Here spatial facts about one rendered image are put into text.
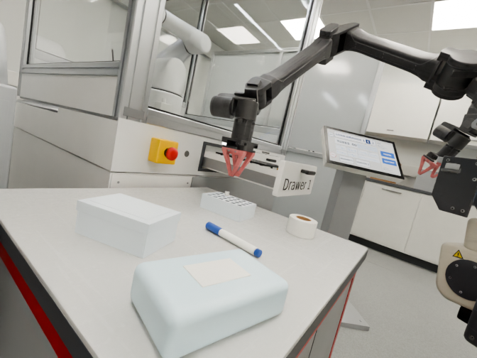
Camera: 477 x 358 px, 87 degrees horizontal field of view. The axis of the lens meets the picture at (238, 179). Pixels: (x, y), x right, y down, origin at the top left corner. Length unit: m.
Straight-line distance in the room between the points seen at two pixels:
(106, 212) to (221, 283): 0.21
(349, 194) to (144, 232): 1.59
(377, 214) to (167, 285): 3.57
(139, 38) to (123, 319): 0.66
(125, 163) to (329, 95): 2.18
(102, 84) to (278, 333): 0.76
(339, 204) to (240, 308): 1.59
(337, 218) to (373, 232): 1.97
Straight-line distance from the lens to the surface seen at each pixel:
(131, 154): 0.77
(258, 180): 0.80
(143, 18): 0.80
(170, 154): 0.76
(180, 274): 0.27
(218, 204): 0.64
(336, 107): 2.60
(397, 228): 3.74
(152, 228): 0.37
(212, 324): 0.25
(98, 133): 0.83
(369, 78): 2.61
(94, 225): 0.43
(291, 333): 0.32
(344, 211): 1.84
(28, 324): 0.46
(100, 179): 0.81
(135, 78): 0.76
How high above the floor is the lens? 0.94
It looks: 7 degrees down
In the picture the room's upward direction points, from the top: 13 degrees clockwise
